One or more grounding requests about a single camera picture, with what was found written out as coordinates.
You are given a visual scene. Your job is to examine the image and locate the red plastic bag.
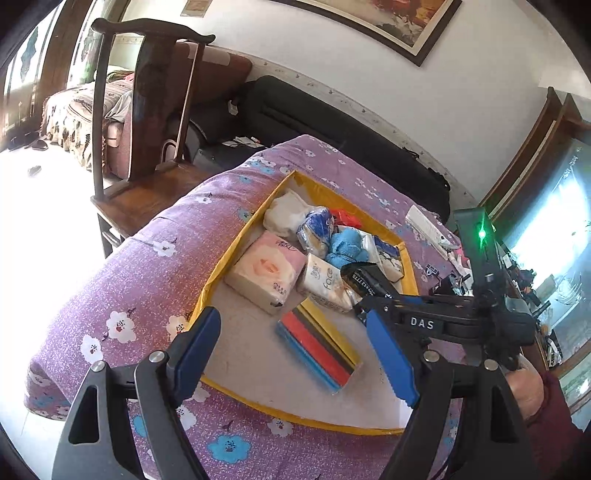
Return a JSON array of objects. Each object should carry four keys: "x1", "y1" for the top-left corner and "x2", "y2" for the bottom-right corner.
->
[{"x1": 330, "y1": 209, "x2": 365, "y2": 230}]

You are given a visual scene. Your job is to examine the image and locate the blue white printed packet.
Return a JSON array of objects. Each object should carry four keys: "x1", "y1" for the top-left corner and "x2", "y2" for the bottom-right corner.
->
[{"x1": 369, "y1": 234, "x2": 403, "y2": 281}]

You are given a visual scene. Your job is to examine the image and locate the small wall notice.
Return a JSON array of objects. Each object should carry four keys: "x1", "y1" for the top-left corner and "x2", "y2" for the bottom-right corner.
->
[{"x1": 180, "y1": 0, "x2": 212, "y2": 18}]

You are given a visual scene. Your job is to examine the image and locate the purple floral tablecloth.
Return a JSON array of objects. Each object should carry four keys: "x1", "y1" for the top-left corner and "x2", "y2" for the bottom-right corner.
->
[{"x1": 25, "y1": 134, "x2": 467, "y2": 480}]

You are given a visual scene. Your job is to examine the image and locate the person's right hand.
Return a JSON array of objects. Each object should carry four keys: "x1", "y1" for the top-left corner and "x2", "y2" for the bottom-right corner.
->
[{"x1": 505, "y1": 366, "x2": 546, "y2": 426}]

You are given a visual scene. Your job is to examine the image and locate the yellow taped cardboard box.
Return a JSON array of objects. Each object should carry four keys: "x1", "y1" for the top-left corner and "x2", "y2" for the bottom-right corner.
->
[{"x1": 188, "y1": 170, "x2": 422, "y2": 437}]

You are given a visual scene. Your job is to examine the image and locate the person's right forearm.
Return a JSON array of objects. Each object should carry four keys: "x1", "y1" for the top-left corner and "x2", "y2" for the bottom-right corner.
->
[{"x1": 525, "y1": 368, "x2": 590, "y2": 468}]

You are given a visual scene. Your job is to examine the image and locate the dark shoes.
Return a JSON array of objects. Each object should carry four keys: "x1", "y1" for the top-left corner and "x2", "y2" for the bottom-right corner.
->
[{"x1": 8, "y1": 130, "x2": 51, "y2": 152}]

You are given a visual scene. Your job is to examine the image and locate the pink flower tissue pack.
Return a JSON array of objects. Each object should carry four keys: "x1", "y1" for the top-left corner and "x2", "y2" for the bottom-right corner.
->
[{"x1": 225, "y1": 231, "x2": 308, "y2": 316}]

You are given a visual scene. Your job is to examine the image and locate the white tissue pack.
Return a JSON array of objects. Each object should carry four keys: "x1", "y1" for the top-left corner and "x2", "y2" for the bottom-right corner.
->
[{"x1": 295, "y1": 253, "x2": 358, "y2": 315}]

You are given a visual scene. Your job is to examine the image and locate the blue tissue pack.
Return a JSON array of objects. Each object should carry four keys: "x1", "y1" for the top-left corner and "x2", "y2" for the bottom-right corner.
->
[{"x1": 295, "y1": 207, "x2": 334, "y2": 252}]

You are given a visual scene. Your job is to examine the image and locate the black sofa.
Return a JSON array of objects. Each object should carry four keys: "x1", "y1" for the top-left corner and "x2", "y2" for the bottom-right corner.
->
[{"x1": 191, "y1": 75, "x2": 452, "y2": 223}]

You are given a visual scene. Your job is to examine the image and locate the floral covered bed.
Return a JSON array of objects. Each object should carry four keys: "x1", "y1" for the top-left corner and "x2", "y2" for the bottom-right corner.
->
[{"x1": 41, "y1": 82, "x2": 136, "y2": 172}]

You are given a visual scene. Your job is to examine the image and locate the framed wall painting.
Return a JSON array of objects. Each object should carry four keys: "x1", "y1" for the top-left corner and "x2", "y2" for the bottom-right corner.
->
[{"x1": 268, "y1": 0, "x2": 463, "y2": 68}]

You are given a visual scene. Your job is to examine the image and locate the white cloth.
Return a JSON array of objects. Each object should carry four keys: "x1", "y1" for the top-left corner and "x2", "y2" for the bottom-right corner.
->
[{"x1": 262, "y1": 189, "x2": 309, "y2": 237}]

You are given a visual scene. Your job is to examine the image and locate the colourful striped sponge pack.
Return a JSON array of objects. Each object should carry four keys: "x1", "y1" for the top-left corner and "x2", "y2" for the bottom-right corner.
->
[{"x1": 276, "y1": 302, "x2": 363, "y2": 395}]

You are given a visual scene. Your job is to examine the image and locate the stack of white papers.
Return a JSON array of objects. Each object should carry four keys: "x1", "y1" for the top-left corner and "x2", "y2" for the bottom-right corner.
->
[{"x1": 405, "y1": 204, "x2": 459, "y2": 261}]

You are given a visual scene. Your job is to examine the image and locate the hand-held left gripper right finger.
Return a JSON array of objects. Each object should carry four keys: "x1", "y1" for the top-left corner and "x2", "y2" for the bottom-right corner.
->
[{"x1": 364, "y1": 309, "x2": 533, "y2": 480}]

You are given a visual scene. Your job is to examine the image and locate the blue towel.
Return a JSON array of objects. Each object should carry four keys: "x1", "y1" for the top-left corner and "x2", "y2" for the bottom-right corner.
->
[{"x1": 329, "y1": 228, "x2": 371, "y2": 269}]

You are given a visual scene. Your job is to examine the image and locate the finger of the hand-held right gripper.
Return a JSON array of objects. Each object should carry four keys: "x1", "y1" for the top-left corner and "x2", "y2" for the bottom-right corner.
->
[
  {"x1": 352, "y1": 296, "x2": 394, "y2": 322},
  {"x1": 358, "y1": 267, "x2": 404, "y2": 306}
]

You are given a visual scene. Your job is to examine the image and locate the dark wooden chair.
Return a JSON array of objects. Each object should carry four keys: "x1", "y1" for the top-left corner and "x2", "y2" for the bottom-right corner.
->
[{"x1": 89, "y1": 17, "x2": 218, "y2": 259}]

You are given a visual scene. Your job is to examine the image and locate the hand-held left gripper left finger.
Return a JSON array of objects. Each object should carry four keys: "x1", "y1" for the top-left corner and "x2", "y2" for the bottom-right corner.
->
[{"x1": 53, "y1": 307, "x2": 223, "y2": 480}]

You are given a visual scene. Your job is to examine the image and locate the red-brown cushioned armchair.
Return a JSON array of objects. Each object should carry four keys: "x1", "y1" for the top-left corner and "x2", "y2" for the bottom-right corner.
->
[{"x1": 105, "y1": 41, "x2": 254, "y2": 182}]

